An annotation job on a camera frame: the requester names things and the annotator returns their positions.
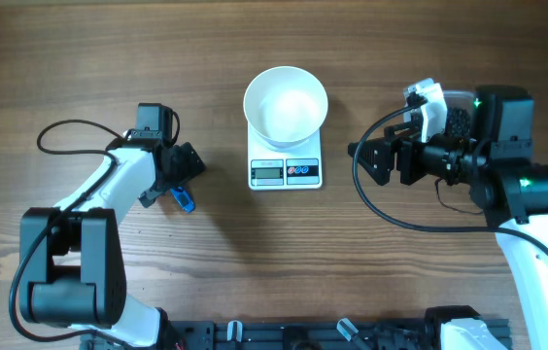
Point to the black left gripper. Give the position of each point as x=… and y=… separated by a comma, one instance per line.
x=188, y=165

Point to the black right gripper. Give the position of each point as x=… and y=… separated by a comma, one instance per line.
x=408, y=148

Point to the pink measuring scoop blue handle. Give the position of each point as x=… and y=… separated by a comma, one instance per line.
x=183, y=198

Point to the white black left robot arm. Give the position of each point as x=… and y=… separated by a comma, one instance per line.
x=70, y=280

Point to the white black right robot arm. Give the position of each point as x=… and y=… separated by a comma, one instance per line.
x=483, y=139

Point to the white digital kitchen scale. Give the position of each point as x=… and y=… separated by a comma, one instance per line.
x=295, y=167

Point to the white bowl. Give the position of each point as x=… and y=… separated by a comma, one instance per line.
x=285, y=105

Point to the black beans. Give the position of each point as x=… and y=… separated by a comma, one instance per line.
x=458, y=123

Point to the clear plastic container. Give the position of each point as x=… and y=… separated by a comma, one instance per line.
x=458, y=99

